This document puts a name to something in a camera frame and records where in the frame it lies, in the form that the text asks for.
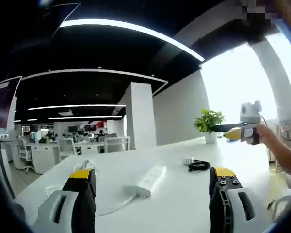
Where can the white charger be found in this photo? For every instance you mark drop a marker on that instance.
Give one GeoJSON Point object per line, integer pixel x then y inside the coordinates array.
{"type": "Point", "coordinates": [188, 160]}

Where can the green potted plant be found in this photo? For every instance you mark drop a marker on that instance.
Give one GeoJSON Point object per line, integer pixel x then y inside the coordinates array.
{"type": "Point", "coordinates": [209, 123]}

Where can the white square column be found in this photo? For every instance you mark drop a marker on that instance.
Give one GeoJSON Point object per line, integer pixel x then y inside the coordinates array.
{"type": "Point", "coordinates": [141, 116]}

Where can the white power strip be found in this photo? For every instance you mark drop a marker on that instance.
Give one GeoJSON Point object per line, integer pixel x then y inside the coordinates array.
{"type": "Point", "coordinates": [153, 176]}

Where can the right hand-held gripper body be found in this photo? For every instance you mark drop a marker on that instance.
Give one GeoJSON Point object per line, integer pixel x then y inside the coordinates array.
{"type": "Point", "coordinates": [249, 114]}

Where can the white desk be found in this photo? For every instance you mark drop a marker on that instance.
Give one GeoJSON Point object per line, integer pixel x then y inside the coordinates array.
{"type": "Point", "coordinates": [174, 208]}

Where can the person's right hand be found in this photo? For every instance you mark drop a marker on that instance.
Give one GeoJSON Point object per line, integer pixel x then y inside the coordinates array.
{"type": "Point", "coordinates": [265, 133]}

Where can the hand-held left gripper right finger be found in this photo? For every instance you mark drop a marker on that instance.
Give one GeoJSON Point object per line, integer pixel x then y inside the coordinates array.
{"type": "Point", "coordinates": [229, 211]}

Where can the grey flat plug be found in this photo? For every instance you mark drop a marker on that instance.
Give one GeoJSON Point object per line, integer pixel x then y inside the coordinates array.
{"type": "Point", "coordinates": [137, 191]}

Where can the long ceiling light strip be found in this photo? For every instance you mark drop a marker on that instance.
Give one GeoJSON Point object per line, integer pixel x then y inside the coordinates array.
{"type": "Point", "coordinates": [135, 29]}

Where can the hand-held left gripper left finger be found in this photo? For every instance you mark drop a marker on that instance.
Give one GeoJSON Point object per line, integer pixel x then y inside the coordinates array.
{"type": "Point", "coordinates": [63, 206]}

